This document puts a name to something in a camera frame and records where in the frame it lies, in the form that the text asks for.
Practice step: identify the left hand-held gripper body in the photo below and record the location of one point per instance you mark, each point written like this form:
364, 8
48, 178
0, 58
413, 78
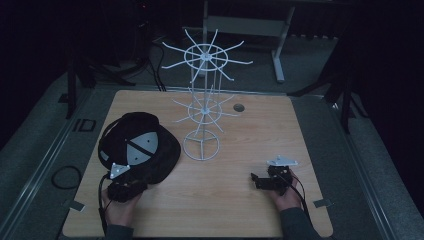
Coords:
119, 170

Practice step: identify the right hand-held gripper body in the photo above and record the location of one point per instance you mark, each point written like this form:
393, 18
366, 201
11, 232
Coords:
279, 173

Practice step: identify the black and grey baseball cap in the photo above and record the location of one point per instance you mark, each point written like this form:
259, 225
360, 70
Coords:
159, 156

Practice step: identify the person's right hand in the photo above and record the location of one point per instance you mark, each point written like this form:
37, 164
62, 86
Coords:
289, 199

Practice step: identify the person's left hand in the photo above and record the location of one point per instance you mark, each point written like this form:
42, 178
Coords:
119, 211

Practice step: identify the grey tape strip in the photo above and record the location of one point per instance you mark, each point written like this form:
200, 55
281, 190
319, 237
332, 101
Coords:
75, 205
322, 202

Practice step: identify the black tripod stand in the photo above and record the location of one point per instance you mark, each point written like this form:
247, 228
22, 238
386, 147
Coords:
346, 106
71, 96

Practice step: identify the white metal desk frame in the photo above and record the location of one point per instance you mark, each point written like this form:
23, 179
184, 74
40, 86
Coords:
246, 26

